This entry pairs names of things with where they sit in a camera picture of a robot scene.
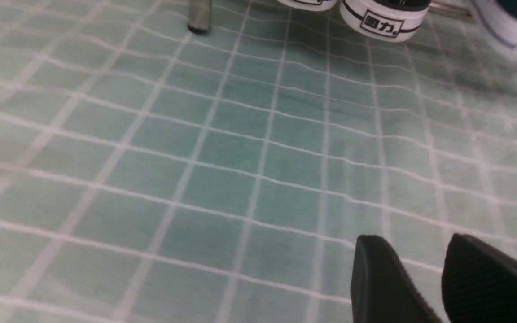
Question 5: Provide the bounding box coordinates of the metal shoe rack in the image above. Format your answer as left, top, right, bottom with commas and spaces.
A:
187, 0, 472, 35

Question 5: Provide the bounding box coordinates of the black canvas sneaker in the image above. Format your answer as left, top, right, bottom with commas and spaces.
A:
339, 0, 431, 43
277, 0, 338, 12

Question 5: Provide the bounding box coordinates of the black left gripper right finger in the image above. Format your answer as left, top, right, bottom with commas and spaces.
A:
442, 233, 517, 323

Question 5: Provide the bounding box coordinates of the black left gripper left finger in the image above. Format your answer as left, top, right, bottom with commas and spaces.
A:
351, 235, 441, 323

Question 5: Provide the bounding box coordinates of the green checkered tablecloth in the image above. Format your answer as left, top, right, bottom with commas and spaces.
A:
0, 0, 517, 323

